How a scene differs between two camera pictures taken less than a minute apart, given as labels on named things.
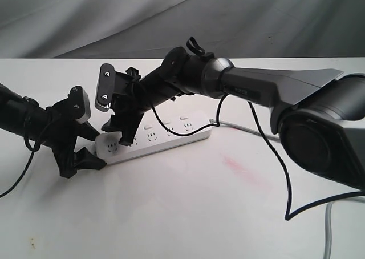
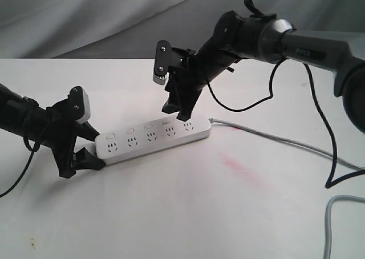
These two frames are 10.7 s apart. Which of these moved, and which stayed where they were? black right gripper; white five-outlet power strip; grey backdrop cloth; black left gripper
Moved: black right gripper
Stayed: grey backdrop cloth; black left gripper; white five-outlet power strip
